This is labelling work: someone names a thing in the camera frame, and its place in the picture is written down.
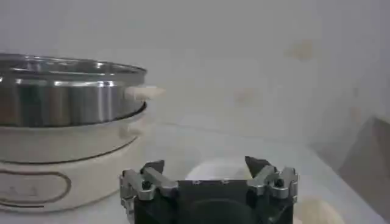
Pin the white round plate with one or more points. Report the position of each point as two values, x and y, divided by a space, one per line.
219 172

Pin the steel steamer basket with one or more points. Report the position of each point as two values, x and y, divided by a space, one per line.
61 100

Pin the cream electric cooker base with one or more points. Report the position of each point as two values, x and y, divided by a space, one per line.
61 152

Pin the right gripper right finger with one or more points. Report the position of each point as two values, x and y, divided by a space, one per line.
271 182

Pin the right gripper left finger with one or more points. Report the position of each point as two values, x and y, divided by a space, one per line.
152 182

